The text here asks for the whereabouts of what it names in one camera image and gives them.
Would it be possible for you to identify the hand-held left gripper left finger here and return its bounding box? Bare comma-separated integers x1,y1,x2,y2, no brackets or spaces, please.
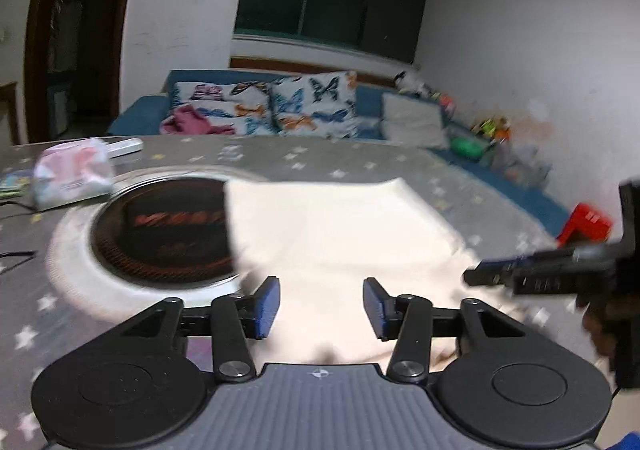
120,275,282,383

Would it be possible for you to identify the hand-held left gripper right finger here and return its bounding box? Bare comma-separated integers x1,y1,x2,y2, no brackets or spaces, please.
362,277,523,385

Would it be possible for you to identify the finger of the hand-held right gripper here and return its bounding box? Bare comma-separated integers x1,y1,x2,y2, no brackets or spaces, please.
481,247,578,269
463,261,581,298

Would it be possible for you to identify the cream garment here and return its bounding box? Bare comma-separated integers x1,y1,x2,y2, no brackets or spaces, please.
224,178,546,373

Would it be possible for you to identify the person's right hand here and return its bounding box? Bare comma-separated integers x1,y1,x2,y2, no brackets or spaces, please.
575,297,615,371

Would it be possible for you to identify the red plastic stool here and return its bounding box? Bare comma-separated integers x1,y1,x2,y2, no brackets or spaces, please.
556,202,613,248

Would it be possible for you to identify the clear plastic toy box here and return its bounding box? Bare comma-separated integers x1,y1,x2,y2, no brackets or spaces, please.
492,140,553,191

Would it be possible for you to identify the round built-in table stove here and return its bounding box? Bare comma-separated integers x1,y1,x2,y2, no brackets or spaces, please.
47,164,263,325

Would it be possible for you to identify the green bowl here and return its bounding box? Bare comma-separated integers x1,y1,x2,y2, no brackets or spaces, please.
450,136,488,159

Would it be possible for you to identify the grey star-patterned table cover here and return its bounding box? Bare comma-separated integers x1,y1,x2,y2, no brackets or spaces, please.
0,135,616,450

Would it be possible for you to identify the beige pillow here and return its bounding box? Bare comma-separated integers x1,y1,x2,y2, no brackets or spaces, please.
381,92,450,149

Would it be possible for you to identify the pink cloth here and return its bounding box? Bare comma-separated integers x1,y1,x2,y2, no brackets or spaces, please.
160,104,236,137

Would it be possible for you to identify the large butterfly print pillow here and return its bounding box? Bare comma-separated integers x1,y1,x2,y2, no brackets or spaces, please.
270,71,358,139

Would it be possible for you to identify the white remote control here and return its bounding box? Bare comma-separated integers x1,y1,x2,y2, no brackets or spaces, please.
107,139,144,159

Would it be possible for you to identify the black and white plush toy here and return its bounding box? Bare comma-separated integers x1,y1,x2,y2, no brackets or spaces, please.
394,70,431,95

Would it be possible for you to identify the small butterfly print pillow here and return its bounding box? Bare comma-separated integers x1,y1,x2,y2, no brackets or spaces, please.
170,81,273,135

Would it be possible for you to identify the blue corner sofa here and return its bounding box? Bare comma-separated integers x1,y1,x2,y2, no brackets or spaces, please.
107,68,571,238

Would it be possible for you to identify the pink tissue pack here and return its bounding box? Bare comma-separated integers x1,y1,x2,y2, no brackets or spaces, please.
32,139,116,211

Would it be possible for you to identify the colourful booklet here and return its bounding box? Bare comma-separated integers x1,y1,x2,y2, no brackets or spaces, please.
0,170,33,201

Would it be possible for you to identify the dark window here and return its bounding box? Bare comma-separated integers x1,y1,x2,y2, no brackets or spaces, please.
232,0,433,65

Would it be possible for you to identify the black cable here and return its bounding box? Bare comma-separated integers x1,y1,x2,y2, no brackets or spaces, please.
0,250,37,275

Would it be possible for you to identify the dark wooden door frame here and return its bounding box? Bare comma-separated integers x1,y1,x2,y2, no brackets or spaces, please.
25,0,146,145

